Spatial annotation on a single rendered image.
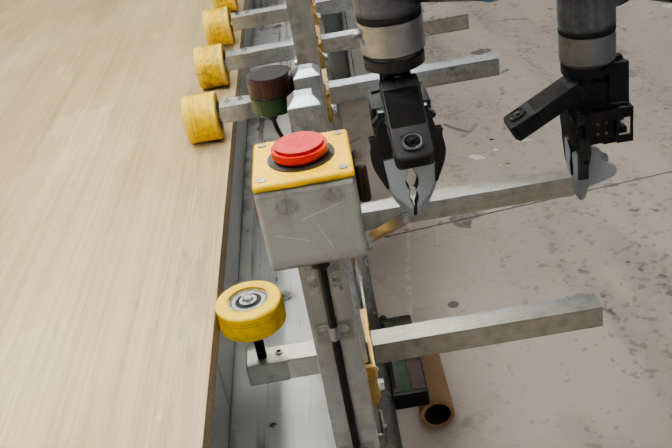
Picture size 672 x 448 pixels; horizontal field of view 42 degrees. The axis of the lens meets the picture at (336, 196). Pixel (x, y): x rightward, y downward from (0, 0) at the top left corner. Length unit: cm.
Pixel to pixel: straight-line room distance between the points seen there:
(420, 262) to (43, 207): 151
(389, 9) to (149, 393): 48
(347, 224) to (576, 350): 176
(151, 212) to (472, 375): 118
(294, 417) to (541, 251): 153
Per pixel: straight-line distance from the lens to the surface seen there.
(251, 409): 133
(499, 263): 265
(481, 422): 214
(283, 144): 61
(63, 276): 121
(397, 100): 100
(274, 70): 114
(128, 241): 124
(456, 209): 127
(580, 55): 120
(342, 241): 61
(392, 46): 99
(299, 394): 133
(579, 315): 110
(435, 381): 213
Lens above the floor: 148
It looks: 28 degrees down
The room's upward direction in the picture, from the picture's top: 10 degrees counter-clockwise
